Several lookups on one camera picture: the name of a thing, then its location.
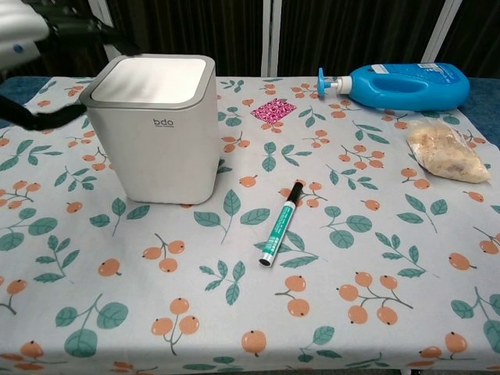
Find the silver partition frame post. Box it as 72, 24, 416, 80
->
423, 0, 459, 64
87, 0, 123, 60
260, 0, 283, 78

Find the dark ribbed partition panel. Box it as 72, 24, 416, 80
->
277, 0, 449, 78
0, 23, 113, 78
105, 0, 267, 78
439, 0, 500, 79

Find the floral print tablecloth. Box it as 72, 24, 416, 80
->
0, 75, 500, 375

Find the clear bag of snacks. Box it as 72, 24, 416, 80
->
405, 120, 492, 184

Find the pink patterned packet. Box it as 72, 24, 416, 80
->
250, 98, 297, 123

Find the white plastic container lid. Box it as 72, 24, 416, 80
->
90, 57, 207, 105

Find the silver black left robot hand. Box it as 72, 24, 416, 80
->
0, 0, 142, 133

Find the green marker with black cap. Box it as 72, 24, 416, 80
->
257, 180, 305, 269

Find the blue pump detergent bottle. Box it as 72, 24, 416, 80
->
316, 62, 471, 113

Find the white plastic bin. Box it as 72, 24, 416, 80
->
80, 54, 222, 205

